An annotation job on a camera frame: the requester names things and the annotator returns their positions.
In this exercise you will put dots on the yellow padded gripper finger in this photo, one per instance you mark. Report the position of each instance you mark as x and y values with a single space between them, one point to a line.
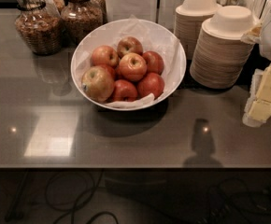
252 36
257 110

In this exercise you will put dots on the right upper red apple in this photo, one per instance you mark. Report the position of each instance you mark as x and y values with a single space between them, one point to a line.
154 61

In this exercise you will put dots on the bottom right red apple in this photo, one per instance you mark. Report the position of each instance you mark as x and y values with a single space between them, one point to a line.
150 83

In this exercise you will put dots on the centre red yellow apple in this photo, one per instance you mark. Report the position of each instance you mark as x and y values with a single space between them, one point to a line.
132 67

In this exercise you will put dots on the top red apple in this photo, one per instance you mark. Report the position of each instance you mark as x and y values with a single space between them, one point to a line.
129 44

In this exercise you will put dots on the bottom centre red apple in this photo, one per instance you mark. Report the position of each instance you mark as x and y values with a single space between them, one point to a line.
124 90

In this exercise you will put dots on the hidden middle red apple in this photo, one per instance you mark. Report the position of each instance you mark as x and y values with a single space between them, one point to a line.
110 70

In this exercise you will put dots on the white bowl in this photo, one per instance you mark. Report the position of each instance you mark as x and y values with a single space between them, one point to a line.
173 75

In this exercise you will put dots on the upper left red apple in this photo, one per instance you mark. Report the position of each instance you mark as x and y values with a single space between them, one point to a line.
105 55

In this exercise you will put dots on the large left yellow-red apple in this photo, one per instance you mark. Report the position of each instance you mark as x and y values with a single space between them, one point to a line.
97 83

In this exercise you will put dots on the front stack paper bowls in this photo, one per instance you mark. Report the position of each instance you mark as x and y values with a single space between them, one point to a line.
220 54

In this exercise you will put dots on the stack paper bowls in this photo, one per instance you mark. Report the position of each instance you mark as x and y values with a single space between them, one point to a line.
220 54
189 17

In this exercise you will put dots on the back stack paper bowls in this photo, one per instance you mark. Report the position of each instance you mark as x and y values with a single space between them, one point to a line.
189 17

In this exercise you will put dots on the front right granola jar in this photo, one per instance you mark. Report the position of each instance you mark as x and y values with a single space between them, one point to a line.
80 17

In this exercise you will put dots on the front left granola jar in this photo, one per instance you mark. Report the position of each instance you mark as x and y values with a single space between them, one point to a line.
39 30

